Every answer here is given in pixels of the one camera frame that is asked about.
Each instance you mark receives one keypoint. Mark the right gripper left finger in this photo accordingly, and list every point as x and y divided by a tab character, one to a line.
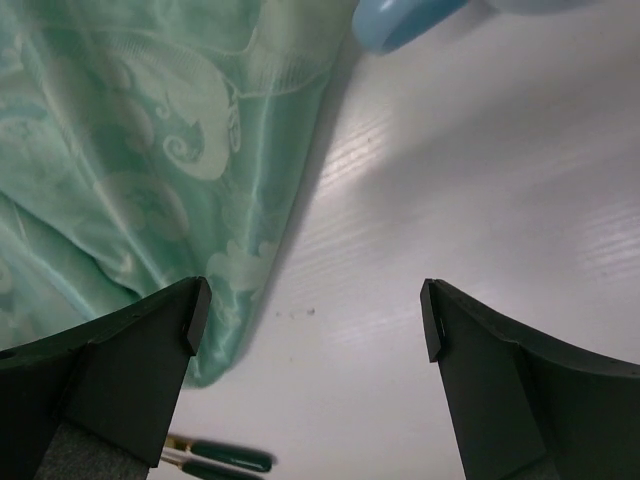
96	401

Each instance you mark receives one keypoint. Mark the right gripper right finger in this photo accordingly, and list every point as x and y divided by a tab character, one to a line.
525	405

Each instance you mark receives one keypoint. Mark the green patterned cloth placemat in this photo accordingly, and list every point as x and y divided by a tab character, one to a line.
143	142

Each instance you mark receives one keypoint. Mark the light blue mug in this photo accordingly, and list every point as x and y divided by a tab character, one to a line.
382	27

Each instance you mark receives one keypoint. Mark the gold knife green handle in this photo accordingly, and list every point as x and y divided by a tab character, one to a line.
228	454

